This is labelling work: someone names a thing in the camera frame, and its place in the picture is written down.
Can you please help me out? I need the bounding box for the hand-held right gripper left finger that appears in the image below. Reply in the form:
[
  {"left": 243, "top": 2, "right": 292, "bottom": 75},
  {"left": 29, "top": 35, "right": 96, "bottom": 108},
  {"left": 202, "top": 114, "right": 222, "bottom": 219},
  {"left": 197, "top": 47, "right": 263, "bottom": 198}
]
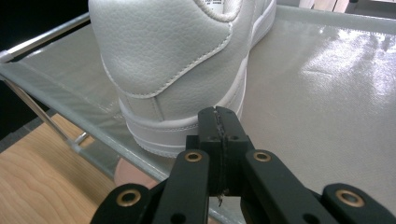
[{"left": 186, "top": 106, "right": 224, "bottom": 197}]

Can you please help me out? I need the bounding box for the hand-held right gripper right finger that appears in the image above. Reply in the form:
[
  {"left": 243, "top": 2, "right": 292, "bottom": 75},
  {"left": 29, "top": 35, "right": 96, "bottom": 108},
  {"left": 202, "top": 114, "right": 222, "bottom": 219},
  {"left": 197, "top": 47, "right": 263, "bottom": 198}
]
[{"left": 216, "top": 105, "right": 255, "bottom": 197}]

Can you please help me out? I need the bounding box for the metal mesh shoe rack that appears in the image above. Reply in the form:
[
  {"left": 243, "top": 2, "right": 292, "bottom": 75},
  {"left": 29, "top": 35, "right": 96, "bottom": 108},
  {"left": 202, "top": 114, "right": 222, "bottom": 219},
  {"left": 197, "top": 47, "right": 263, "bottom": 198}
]
[{"left": 0, "top": 4, "right": 396, "bottom": 224}]

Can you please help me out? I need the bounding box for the pink slipper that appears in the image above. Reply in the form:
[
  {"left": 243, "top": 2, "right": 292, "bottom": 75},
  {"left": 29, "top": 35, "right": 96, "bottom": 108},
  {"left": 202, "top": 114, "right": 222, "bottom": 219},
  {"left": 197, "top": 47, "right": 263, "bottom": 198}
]
[{"left": 113, "top": 158, "right": 160, "bottom": 189}]

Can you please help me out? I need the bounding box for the white sneaker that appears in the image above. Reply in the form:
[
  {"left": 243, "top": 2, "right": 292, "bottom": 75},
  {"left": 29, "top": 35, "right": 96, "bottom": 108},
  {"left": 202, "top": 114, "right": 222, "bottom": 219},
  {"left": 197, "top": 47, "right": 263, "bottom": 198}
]
[{"left": 88, "top": 0, "right": 277, "bottom": 159}]

